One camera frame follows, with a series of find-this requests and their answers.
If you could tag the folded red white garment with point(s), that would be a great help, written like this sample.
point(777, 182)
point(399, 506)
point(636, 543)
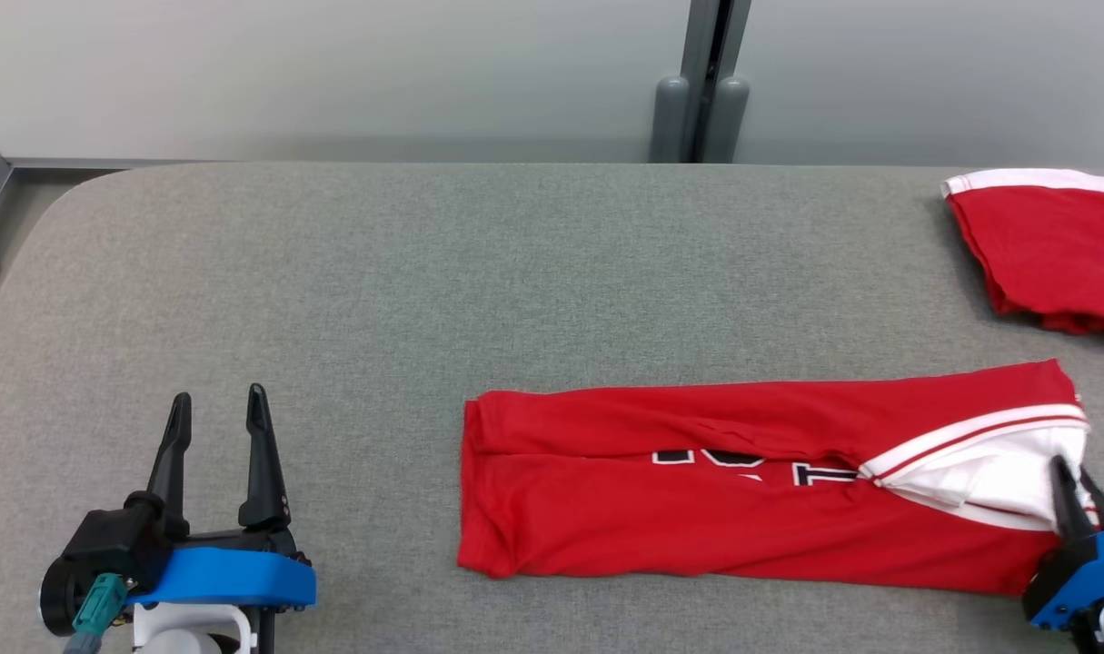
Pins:
point(1051, 245)

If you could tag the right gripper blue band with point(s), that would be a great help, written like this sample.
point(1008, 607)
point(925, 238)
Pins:
point(1088, 572)

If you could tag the grey metal frame post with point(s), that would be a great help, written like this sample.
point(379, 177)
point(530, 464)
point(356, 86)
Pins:
point(697, 54)

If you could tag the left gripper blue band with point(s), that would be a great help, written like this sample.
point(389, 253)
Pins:
point(233, 577)

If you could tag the red white sports jersey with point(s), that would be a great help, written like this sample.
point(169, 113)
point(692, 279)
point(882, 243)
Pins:
point(606, 509)

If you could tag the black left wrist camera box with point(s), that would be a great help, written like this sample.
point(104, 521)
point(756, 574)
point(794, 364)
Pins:
point(106, 545)

